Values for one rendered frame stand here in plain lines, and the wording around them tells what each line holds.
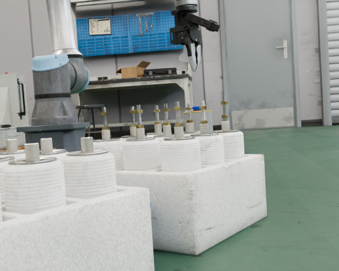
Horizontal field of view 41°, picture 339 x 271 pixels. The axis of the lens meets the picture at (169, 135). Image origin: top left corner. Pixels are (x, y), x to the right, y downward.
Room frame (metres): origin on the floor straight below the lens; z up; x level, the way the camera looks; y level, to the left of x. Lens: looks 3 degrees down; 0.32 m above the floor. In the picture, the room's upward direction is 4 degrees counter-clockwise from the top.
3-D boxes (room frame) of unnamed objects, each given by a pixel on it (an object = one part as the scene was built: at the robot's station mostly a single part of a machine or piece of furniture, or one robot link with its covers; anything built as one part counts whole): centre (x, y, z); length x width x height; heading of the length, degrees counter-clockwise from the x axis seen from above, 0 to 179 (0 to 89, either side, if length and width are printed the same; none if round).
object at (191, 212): (1.25, 0.01, 0.09); 0.39 x 0.39 x 0.18; 55
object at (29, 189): (0.74, 0.22, 0.16); 0.10 x 0.10 x 0.18
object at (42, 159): (0.74, 0.22, 0.25); 0.08 x 0.08 x 0.01
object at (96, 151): (0.83, 0.15, 0.25); 0.08 x 0.08 x 0.01
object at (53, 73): (1.51, 0.37, 0.47); 0.13 x 0.12 x 0.14; 168
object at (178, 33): (1.55, -0.08, 0.60); 0.09 x 0.08 x 0.12; 55
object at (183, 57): (1.53, -0.07, 0.49); 0.06 x 0.03 x 0.09; 55
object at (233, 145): (1.28, -0.16, 0.16); 0.10 x 0.10 x 0.18
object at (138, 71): (6.06, 0.42, 0.87); 0.40 x 0.30 x 0.23; 69
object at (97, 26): (6.31, 0.85, 1.54); 0.32 x 0.02 x 0.25; 83
